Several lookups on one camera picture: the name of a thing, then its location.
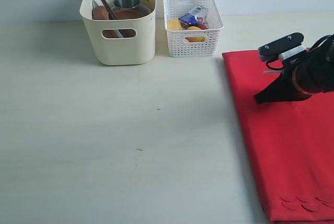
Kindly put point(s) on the blue white milk carton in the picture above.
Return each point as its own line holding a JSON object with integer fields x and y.
{"x": 196, "y": 15}

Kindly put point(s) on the yellow cheese wedge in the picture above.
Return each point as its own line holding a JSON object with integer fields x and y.
{"x": 174, "y": 25}

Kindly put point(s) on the steel table knife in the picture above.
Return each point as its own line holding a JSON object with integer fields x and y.
{"x": 106, "y": 33}

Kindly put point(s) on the red tablecloth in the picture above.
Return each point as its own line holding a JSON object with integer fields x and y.
{"x": 289, "y": 144}

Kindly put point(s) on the white enamel bowl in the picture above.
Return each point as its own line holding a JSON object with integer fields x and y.
{"x": 143, "y": 10}

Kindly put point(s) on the brown wooden plate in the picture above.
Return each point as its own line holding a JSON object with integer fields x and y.
{"x": 130, "y": 31}

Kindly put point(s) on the brown wooden chopstick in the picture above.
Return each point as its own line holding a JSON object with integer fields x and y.
{"x": 104, "y": 12}
{"x": 121, "y": 33}

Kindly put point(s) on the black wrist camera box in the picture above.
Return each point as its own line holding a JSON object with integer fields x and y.
{"x": 273, "y": 49}

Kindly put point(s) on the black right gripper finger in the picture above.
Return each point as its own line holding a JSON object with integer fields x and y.
{"x": 280, "y": 90}

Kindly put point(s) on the white perforated plastic basket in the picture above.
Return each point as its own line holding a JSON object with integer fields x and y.
{"x": 177, "y": 47}

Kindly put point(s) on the yellow lemon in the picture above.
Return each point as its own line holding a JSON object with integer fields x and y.
{"x": 194, "y": 39}

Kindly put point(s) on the stainless steel cup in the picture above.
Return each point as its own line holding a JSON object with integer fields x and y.
{"x": 126, "y": 4}

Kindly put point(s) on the cream plastic bin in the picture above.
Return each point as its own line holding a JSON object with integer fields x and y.
{"x": 125, "y": 51}

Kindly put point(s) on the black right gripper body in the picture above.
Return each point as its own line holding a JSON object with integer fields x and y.
{"x": 308, "y": 71}

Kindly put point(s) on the brown wooden spoon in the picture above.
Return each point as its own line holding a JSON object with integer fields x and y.
{"x": 100, "y": 13}

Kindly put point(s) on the red sausage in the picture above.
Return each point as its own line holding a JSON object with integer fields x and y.
{"x": 202, "y": 26}

